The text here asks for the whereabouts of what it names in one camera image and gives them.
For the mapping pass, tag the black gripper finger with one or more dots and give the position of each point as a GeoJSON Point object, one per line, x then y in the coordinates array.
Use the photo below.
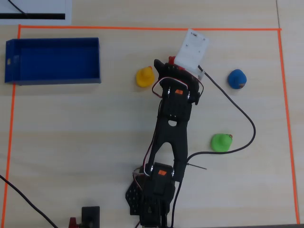
{"type": "Point", "coordinates": [160, 67]}

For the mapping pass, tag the red rubber duck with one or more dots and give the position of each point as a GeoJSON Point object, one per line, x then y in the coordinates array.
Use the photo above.
{"type": "Point", "coordinates": [171, 59]}

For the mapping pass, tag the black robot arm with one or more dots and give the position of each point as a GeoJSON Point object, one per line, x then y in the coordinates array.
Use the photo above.
{"type": "Point", "coordinates": [169, 133]}

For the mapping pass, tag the yellow rubber duck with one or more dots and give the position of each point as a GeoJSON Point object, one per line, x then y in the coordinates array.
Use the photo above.
{"type": "Point", "coordinates": [144, 77]}

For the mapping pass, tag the blue rubber duck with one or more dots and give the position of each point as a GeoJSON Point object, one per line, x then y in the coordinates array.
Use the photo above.
{"type": "Point", "coordinates": [236, 79]}

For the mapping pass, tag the green rubber duck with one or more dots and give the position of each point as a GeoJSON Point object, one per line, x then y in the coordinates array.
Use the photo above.
{"type": "Point", "coordinates": [221, 142]}

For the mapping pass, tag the blue plastic box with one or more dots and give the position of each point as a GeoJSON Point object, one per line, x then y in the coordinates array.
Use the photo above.
{"type": "Point", "coordinates": [59, 61]}

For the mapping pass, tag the orange tape strip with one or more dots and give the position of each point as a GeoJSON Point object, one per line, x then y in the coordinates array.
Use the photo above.
{"type": "Point", "coordinates": [10, 123]}
{"type": "Point", "coordinates": [288, 130]}
{"type": "Point", "coordinates": [142, 28]}

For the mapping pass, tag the black zip tie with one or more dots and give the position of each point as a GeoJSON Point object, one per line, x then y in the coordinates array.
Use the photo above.
{"type": "Point", "coordinates": [197, 166]}

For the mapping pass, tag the white sheet with black stripe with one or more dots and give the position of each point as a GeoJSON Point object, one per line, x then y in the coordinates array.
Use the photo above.
{"type": "Point", "coordinates": [35, 7]}

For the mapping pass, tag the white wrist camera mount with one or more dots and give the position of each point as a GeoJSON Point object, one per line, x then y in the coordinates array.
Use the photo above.
{"type": "Point", "coordinates": [192, 51]}

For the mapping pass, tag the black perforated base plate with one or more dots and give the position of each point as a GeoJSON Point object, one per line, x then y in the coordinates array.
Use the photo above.
{"type": "Point", "coordinates": [133, 197]}

